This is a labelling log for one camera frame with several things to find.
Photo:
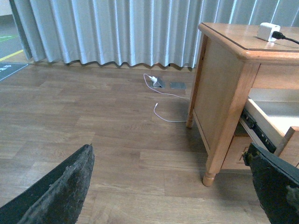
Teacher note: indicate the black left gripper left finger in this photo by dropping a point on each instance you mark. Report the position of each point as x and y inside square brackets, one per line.
[58, 197]

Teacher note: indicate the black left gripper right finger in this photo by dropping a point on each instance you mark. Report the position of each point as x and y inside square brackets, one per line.
[276, 183]

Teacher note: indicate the wooden top drawer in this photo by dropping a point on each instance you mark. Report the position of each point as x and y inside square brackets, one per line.
[274, 126]

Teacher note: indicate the wooden drawer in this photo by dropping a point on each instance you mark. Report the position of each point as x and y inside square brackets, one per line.
[274, 126]
[233, 158]

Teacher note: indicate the white charger block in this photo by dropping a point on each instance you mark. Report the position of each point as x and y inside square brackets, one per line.
[266, 30]

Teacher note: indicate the wooden bottom drawer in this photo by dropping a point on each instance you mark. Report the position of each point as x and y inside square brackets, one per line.
[233, 158]

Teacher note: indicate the wooden nightstand cabinet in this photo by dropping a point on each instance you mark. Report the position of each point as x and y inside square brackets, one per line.
[234, 65]

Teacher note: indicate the closed metal floor plate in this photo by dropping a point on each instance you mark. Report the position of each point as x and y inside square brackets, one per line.
[178, 85]

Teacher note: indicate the white floor plug adapter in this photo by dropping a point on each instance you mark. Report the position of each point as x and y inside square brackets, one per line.
[153, 79]

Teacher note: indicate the open metal floor socket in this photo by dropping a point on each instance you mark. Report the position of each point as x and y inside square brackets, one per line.
[159, 84]

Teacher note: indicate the grey pleated curtain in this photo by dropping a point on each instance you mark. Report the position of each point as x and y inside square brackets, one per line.
[133, 31]

